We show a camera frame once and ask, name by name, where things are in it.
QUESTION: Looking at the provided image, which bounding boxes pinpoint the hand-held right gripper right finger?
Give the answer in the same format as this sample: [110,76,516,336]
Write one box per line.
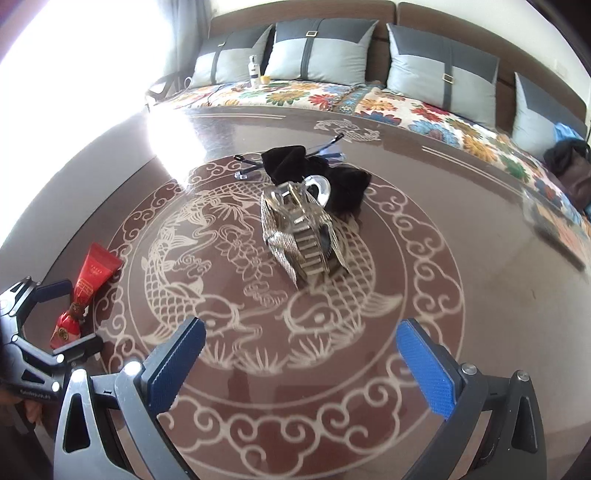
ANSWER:
[396,318,552,480]

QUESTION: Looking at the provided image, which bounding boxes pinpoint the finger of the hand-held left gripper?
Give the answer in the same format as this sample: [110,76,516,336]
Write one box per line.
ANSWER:
[0,276,75,324]
[21,336,105,367]

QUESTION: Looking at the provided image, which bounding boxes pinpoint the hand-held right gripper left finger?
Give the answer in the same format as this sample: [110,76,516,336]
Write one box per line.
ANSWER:
[54,318,206,480]

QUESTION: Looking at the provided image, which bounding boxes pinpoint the red foil wrapper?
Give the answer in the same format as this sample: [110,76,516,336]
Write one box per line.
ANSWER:
[74,244,124,309]

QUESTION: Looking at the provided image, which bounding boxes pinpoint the large white board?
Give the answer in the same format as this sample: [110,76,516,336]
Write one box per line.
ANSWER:
[0,111,160,273]

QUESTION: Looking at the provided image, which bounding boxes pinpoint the brown patterned desktop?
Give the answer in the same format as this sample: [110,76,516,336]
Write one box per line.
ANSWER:
[0,104,591,480]

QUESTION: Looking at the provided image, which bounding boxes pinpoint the person's left hand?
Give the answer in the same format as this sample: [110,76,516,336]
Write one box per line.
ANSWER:
[18,402,56,428]

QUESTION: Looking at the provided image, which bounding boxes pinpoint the silver rhinestone hair clip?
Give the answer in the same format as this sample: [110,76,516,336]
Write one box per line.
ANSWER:
[260,181,352,291]

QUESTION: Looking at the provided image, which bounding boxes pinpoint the clear plastic package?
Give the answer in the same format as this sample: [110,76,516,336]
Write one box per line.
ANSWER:
[522,189,587,268]

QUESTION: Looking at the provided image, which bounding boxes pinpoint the black hair pins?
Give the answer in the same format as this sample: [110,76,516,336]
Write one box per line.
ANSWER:
[233,154,269,181]

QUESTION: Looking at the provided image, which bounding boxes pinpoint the black velvet pouch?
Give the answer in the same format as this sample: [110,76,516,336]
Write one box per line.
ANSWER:
[307,157,372,217]
[261,145,308,183]

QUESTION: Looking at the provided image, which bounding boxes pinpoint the clear hair clip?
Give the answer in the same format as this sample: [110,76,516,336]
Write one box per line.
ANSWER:
[302,175,333,204]

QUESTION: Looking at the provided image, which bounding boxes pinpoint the dark chair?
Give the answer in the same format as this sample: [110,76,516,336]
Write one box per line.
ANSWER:
[145,69,192,107]

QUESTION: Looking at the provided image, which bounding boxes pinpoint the blue hair pin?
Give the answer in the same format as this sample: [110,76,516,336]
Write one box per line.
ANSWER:
[314,133,347,162]

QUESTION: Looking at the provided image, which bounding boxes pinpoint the dark bag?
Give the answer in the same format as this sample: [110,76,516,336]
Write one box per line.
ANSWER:
[544,138,591,213]

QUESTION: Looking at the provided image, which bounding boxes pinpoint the grey two-tone pillow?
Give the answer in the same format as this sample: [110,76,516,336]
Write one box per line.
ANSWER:
[385,23,502,116]
[189,23,274,88]
[264,18,379,86]
[512,72,587,162]

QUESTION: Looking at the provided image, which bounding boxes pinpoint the floral blanket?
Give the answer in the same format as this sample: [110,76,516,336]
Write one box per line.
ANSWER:
[148,79,591,264]

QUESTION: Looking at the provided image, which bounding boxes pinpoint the brown wooden sofa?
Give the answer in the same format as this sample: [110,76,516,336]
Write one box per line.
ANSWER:
[210,0,591,134]

